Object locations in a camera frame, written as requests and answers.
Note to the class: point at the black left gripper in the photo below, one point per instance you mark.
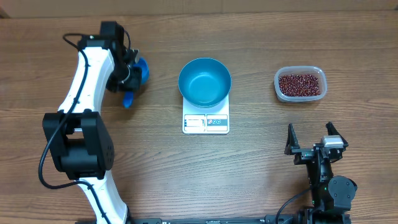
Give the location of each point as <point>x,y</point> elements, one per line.
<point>135,82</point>

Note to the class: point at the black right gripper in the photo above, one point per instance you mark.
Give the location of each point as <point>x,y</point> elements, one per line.
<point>304,154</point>

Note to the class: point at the blue plastic scoop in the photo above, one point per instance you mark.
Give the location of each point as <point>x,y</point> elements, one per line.
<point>129,95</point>

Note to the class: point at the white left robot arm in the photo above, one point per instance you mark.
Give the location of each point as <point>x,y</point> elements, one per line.
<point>77,138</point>

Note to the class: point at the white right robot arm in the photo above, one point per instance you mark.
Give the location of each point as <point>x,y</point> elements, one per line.
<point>331,194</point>

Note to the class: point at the blue metal bowl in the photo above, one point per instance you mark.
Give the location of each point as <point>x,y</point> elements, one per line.
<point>204,82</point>

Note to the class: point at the white digital kitchen scale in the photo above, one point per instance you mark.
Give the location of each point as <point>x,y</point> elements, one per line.
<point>214,120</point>

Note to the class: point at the red adzuki beans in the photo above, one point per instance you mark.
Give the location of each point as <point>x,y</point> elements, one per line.
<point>299,85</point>

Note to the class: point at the clear plastic bean container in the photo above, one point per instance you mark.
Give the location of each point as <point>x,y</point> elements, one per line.
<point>300,70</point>

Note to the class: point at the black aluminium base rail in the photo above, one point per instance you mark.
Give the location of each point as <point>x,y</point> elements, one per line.
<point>268,219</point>

